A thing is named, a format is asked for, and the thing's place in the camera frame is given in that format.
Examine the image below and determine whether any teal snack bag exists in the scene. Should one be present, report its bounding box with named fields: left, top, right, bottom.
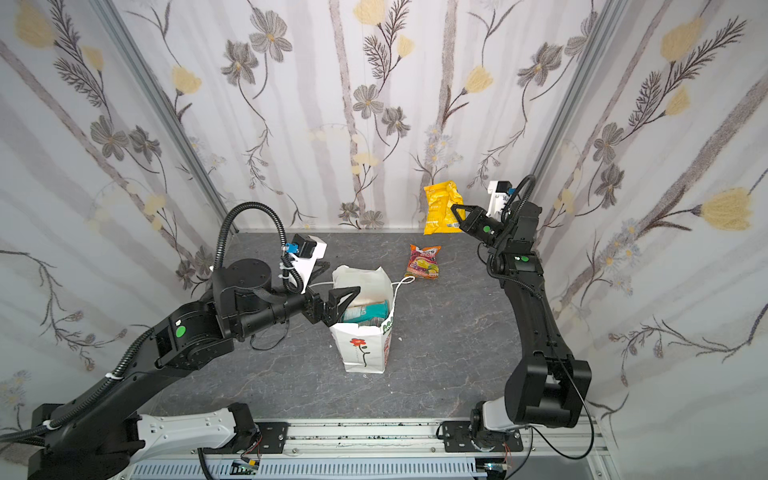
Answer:
left=342, top=301, right=389, bottom=326

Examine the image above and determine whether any yellow chips bag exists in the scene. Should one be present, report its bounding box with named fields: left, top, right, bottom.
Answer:
left=423, top=181, right=464, bottom=235

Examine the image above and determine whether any white floral paper bag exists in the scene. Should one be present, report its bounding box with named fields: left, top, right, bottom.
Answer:
left=330, top=265, right=415, bottom=374

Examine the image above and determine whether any pink orange candy bag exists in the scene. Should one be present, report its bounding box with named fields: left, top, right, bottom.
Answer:
left=406, top=245, right=441, bottom=279

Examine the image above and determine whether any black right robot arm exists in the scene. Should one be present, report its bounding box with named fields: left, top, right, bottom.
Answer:
left=451, top=175, right=592, bottom=448

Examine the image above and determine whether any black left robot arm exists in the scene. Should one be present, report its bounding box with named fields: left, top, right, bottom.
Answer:
left=1, top=201, right=361, bottom=479

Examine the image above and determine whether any small green circuit board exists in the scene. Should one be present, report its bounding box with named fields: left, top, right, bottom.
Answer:
left=230, top=460, right=259, bottom=476

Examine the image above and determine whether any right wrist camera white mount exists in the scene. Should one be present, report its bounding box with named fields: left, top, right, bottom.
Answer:
left=487, top=180, right=515, bottom=220

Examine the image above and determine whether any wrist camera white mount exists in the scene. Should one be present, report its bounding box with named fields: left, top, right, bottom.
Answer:
left=280, top=233, right=330, bottom=293
left=487, top=180, right=515, bottom=220

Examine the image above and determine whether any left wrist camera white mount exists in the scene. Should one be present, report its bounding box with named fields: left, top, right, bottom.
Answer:
left=280, top=233, right=330, bottom=293

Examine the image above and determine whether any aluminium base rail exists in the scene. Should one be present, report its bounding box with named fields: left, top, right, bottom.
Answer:
left=203, top=417, right=609, bottom=465

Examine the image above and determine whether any white slotted cable duct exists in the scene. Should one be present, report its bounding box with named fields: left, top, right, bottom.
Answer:
left=118, top=458, right=487, bottom=479

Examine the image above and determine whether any right aluminium corner post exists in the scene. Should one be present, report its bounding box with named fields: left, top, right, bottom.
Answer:
left=529, top=0, right=630, bottom=194

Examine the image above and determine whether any aluminium corner post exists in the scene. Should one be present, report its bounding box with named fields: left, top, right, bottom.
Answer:
left=529, top=0, right=630, bottom=194
left=89, top=0, right=228, bottom=222

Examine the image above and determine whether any left aluminium corner post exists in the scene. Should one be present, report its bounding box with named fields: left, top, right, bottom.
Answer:
left=89, top=0, right=228, bottom=222

